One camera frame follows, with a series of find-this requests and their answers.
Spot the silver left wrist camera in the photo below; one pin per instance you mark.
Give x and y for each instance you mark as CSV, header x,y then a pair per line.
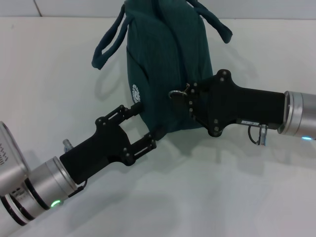
x,y
10,158

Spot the dark teal fabric bag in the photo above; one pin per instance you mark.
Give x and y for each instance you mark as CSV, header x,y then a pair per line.
x,y
168,49

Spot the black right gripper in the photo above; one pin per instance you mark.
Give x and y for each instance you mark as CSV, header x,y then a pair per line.
x,y
234,106

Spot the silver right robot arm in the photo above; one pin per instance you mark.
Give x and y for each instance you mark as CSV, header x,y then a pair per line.
x,y
301,113

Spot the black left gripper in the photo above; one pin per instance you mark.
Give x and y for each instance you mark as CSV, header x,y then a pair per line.
x,y
98,150

